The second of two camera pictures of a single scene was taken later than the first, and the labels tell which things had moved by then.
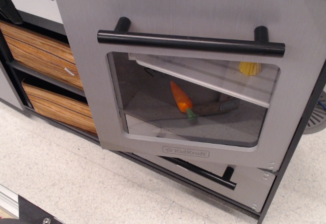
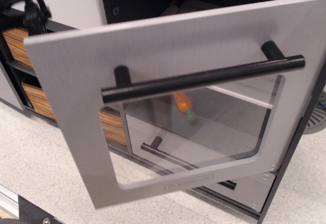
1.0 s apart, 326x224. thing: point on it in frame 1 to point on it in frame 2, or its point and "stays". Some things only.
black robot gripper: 6,6 to 36,14
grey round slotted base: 317,122 stays
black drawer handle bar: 225,180 to 156,148
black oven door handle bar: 257,46 to 124,91
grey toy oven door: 234,108 to 75,66
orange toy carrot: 183,101 stays
